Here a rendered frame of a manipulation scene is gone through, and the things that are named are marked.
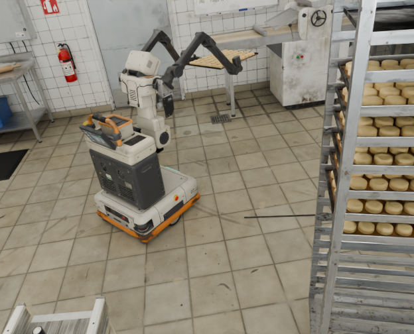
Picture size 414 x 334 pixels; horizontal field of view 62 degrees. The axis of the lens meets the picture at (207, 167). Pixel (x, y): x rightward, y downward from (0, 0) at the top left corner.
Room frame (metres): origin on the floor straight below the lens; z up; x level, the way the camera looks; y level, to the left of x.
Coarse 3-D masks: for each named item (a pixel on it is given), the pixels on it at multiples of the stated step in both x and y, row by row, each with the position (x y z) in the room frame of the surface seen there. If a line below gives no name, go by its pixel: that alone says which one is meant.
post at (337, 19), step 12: (336, 0) 1.20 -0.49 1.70; (336, 24) 1.20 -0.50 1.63; (336, 48) 1.20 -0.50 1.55; (336, 72) 1.20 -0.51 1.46; (324, 108) 1.22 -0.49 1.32; (324, 120) 1.20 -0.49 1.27; (324, 144) 1.20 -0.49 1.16; (324, 156) 1.20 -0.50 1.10; (324, 180) 1.20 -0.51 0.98; (324, 192) 1.20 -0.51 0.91; (312, 252) 1.21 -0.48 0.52
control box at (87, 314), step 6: (72, 312) 0.79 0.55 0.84; (78, 312) 0.79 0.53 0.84; (84, 312) 0.79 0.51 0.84; (90, 312) 0.78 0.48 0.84; (36, 318) 0.79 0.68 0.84; (42, 318) 0.78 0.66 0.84; (48, 318) 0.78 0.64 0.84; (54, 318) 0.78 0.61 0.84; (60, 318) 0.78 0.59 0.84; (66, 318) 0.77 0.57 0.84; (72, 318) 0.77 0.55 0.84; (78, 318) 0.77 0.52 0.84
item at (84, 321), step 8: (64, 320) 0.76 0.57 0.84; (72, 320) 0.76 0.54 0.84; (80, 320) 0.76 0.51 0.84; (88, 320) 0.75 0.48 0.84; (32, 328) 0.75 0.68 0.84; (48, 328) 0.74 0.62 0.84; (56, 328) 0.74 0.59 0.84; (64, 328) 0.73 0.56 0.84; (72, 328) 0.73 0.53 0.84; (80, 328) 0.72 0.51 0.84; (104, 328) 0.71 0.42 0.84; (112, 328) 0.75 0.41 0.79
